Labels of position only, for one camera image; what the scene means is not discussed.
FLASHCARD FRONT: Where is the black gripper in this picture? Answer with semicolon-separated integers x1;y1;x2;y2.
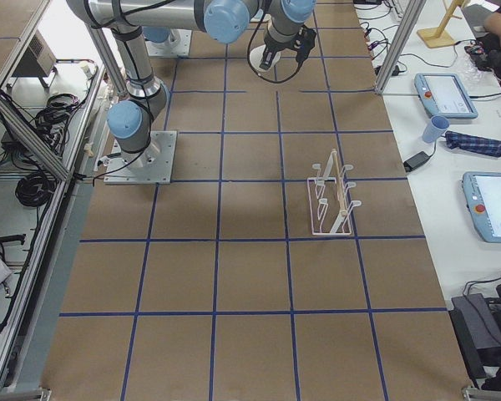
259;25;295;70

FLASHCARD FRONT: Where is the pale green plastic cup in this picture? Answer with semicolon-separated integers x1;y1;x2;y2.
249;44;281;73

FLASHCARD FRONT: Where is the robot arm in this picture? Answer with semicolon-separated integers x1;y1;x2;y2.
68;1;316;168
143;26;180;46

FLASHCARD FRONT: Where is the blue cup on desk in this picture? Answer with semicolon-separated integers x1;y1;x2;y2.
422;115;450;144

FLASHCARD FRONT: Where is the wooden stand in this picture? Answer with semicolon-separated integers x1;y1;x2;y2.
417;0;463;48

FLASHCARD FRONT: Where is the far teach pendant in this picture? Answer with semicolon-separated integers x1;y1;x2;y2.
413;74;478;119

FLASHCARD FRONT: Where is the teach pendant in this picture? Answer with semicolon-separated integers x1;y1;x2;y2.
462;171;501;243
413;74;478;119

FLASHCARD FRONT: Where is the black power adapter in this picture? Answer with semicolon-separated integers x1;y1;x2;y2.
403;151;431;173

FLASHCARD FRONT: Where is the blue plaid folded umbrella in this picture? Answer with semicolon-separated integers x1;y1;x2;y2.
444;131;501;158

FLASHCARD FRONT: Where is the near teach pendant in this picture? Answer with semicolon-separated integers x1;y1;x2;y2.
462;171;501;243

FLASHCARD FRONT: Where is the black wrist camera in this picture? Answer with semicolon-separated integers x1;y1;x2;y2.
293;25;316;66

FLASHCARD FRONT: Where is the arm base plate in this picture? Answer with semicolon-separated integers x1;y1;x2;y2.
104;131;178;185
145;29;192;58

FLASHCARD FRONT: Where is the aluminium frame post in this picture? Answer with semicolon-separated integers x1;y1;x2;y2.
375;0;425;94

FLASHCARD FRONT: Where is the white wire cup rack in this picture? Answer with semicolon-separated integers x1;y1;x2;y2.
306;149;362;236

